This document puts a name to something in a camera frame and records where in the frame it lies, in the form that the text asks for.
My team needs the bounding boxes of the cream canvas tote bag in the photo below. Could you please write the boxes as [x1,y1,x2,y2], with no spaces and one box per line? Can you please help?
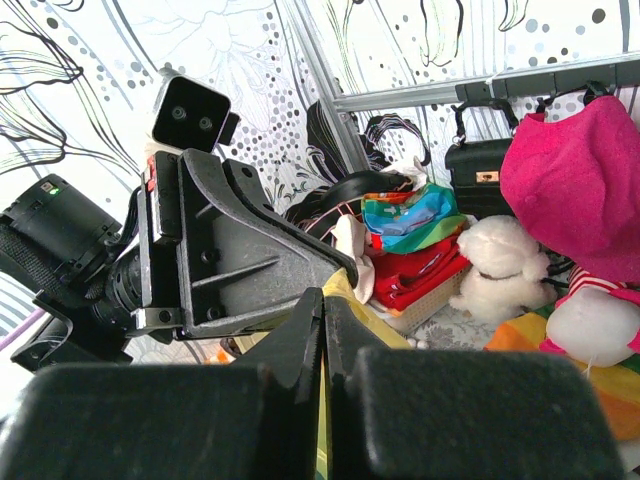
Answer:
[332,214,375,304]

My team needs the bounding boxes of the white plush lamb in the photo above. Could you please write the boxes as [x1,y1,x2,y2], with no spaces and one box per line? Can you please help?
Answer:
[449,215,557,325]

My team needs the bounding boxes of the white plastic laundry basket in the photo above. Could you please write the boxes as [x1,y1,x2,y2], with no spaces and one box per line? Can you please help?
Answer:
[375,266,470,334]

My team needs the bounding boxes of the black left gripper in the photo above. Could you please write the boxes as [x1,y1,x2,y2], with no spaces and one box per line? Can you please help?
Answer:
[91,149,358,338]

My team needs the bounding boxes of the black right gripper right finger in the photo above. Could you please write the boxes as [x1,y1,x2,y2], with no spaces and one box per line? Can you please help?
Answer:
[324,297,624,479]

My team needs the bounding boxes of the rainbow striped folded towel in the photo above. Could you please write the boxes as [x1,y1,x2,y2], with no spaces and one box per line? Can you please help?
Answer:
[484,304,640,441]

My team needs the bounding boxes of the red folded clothes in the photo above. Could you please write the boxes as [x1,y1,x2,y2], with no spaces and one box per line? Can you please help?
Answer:
[372,235,470,311]

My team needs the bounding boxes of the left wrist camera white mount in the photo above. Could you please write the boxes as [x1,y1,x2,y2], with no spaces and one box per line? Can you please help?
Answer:
[148,67,240,153]

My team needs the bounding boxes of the black leather handbag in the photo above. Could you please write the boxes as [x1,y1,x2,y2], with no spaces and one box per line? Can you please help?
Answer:
[445,98,519,220]

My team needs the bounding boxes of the colourful rainbow cloth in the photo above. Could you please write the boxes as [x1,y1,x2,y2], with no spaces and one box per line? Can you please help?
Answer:
[361,183,468,254]

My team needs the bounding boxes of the magenta felt hat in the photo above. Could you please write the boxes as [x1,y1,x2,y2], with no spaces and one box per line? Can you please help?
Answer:
[500,95,639,283]

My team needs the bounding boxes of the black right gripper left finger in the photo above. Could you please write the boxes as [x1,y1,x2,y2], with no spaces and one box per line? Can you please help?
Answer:
[1,288,323,479]

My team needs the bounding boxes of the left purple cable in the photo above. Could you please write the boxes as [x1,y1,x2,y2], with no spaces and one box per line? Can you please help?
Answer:
[0,309,43,356]

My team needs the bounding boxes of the pink faced striped doll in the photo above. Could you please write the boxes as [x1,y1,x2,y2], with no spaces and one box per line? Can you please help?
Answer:
[539,266,639,368]

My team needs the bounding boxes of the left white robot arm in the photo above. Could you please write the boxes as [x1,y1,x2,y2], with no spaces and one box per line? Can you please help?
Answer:
[1,149,358,372]

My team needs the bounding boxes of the yellow plastic trash bag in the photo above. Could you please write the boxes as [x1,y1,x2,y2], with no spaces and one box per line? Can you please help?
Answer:
[235,271,409,479]

